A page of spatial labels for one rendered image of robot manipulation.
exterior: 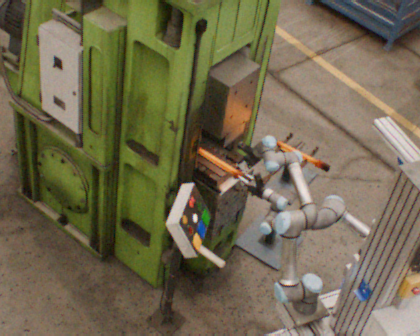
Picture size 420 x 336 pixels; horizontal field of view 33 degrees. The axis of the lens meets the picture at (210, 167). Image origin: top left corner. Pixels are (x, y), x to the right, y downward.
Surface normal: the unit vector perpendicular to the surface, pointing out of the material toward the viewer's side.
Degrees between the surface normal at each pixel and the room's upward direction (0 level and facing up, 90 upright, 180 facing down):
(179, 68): 89
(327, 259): 0
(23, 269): 0
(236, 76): 0
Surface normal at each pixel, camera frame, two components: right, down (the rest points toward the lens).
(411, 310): 0.12, -0.72
